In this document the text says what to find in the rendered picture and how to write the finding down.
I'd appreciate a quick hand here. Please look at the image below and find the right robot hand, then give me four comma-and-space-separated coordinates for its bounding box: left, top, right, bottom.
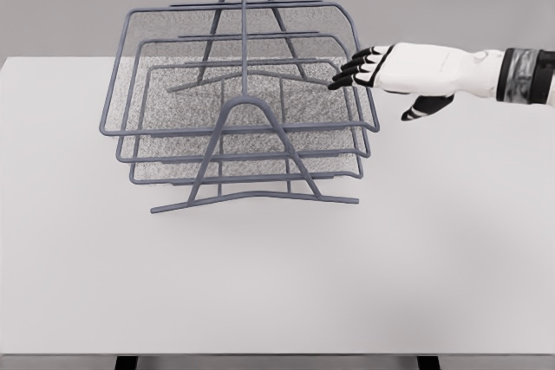
326, 42, 461, 124

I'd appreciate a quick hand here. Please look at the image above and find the grey mesh folder tray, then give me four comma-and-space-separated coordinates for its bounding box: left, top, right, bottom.
114, 32, 375, 166
97, 0, 382, 140
128, 58, 370, 188

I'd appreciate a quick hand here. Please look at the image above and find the grey wire rack frame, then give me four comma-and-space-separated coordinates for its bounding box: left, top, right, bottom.
150, 0, 361, 215

